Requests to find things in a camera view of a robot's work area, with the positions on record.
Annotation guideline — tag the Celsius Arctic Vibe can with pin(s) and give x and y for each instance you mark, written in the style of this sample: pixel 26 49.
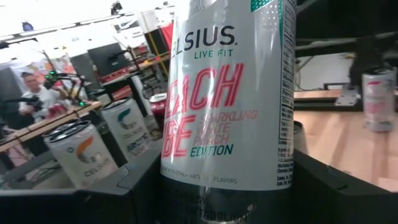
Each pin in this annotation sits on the Celsius Arctic Vibe can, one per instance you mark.
pixel 127 130

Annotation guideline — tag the silver metal bracket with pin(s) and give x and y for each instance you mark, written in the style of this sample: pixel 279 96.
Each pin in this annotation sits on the silver metal bracket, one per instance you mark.
pixel 346 100

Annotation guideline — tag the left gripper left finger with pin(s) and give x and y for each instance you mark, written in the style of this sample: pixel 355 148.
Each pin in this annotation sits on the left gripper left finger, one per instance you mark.
pixel 130 199

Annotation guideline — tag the large black monitor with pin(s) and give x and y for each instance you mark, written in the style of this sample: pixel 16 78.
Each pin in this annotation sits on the large black monitor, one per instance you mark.
pixel 109 59

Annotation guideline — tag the Celsius Peach Vibe can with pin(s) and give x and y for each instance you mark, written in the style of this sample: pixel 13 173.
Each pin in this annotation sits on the Celsius Peach Vibe can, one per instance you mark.
pixel 379 99
pixel 230 93

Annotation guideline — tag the long wooden table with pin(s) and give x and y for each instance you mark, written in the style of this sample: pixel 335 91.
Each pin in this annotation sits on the long wooden table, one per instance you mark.
pixel 56 119

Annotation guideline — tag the red Coca-Cola can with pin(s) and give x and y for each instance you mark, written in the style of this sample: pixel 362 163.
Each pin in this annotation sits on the red Coca-Cola can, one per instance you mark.
pixel 158 112

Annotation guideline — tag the person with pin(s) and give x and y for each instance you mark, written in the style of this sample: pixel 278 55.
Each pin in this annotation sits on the person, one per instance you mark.
pixel 40 96

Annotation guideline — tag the Celsius can orange swirl logo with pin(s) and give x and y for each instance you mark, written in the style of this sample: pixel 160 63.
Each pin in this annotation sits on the Celsius can orange swirl logo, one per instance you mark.
pixel 84 155

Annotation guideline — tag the black aluminium table frame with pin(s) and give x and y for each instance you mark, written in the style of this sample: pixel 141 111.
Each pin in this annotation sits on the black aluminium table frame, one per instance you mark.
pixel 314 104

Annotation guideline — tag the white Celsius can black lid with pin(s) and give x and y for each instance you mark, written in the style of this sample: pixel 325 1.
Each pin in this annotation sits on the white Celsius can black lid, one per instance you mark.
pixel 301 138

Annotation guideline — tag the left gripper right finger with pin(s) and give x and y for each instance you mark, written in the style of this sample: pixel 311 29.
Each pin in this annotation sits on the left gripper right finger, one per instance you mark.
pixel 335 205

